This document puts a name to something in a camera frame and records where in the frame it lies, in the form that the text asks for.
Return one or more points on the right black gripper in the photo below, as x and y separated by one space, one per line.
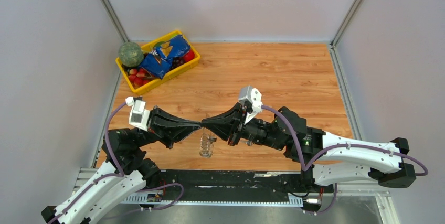
230 125

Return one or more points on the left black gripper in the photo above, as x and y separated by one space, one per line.
161 124

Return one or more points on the silver keyring plate with rings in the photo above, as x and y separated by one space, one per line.
207 141

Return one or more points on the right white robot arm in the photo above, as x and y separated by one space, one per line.
325 158

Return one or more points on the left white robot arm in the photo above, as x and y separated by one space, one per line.
126 169

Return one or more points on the yellow plastic bin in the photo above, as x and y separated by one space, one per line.
155 82

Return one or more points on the blue snack bag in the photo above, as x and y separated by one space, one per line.
159 60

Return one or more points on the dark grapes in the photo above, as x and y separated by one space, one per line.
177 62

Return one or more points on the red tomato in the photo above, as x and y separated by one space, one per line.
190 55

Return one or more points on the green melon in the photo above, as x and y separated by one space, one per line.
130 54

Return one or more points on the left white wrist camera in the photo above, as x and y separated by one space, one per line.
139 115

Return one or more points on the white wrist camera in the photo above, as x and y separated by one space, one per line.
139 115
250 99

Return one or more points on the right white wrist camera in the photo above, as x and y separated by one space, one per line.
250 99

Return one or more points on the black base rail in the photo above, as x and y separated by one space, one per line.
232 185

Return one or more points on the white slotted cable duct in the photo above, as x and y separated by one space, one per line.
155 197

